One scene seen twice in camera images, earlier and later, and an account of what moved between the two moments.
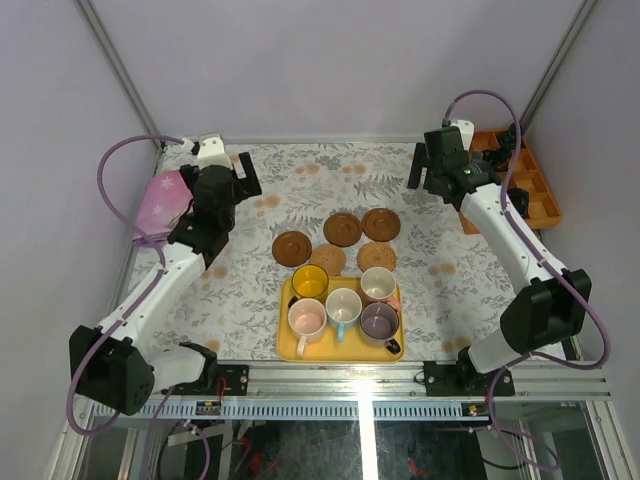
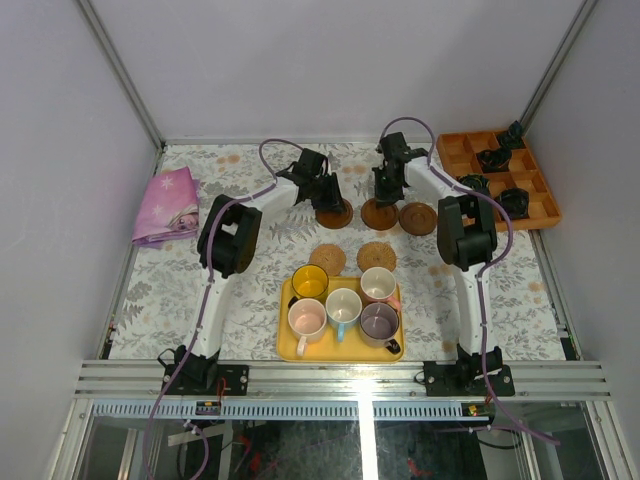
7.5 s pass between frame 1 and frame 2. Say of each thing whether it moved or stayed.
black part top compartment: stayed
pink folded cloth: stayed
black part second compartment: stayed
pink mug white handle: stayed
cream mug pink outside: stayed
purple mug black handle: stayed
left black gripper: moved
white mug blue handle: stayed
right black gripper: moved
